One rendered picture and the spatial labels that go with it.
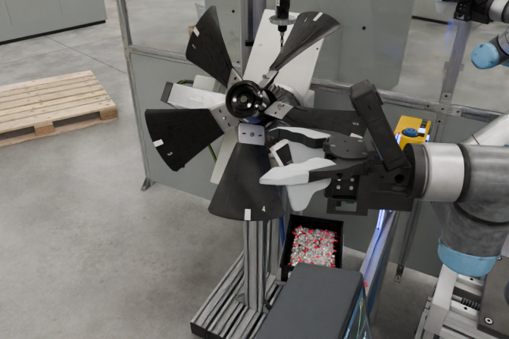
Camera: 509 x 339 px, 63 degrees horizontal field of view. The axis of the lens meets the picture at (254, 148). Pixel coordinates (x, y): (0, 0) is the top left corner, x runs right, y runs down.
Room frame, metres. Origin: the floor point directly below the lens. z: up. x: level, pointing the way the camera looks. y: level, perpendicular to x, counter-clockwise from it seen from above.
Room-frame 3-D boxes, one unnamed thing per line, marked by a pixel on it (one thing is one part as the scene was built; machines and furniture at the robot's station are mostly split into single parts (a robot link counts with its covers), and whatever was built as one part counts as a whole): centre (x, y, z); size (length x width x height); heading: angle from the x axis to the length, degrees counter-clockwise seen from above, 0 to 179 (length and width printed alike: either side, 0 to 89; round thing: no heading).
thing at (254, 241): (1.28, 0.00, 0.46); 0.09 x 0.05 x 0.91; 63
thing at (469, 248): (0.45, -0.31, 1.34); 0.11 x 0.08 x 0.11; 175
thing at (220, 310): (1.36, -0.05, 0.04); 0.62 x 0.45 x 0.08; 153
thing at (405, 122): (1.22, -0.53, 1.02); 0.16 x 0.10 x 0.11; 153
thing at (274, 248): (1.48, -0.11, 0.58); 0.09 x 0.05 x 1.15; 63
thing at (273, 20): (1.13, -0.07, 1.50); 0.09 x 0.07 x 0.10; 8
